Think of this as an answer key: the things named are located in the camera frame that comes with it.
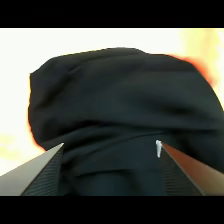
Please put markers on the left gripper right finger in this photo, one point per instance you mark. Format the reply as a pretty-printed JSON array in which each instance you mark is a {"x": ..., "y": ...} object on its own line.
[{"x": 190, "y": 176}]

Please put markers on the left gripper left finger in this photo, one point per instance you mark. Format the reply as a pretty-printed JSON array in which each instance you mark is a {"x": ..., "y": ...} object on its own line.
[{"x": 33, "y": 178}]

